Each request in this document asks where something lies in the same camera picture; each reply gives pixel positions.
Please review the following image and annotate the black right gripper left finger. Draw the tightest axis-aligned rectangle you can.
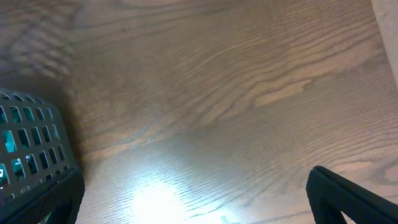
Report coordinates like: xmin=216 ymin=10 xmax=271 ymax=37
xmin=1 ymin=169 xmax=85 ymax=224

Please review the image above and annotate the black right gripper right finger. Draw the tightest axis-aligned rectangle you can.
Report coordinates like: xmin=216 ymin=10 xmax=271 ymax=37
xmin=306 ymin=166 xmax=397 ymax=224

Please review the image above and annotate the grey plastic basket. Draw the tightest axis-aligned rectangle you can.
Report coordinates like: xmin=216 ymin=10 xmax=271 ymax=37
xmin=1 ymin=89 xmax=78 ymax=204

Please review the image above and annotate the green Nescafe coffee bag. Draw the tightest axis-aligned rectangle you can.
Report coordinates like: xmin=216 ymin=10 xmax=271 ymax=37
xmin=1 ymin=106 xmax=66 ymax=189

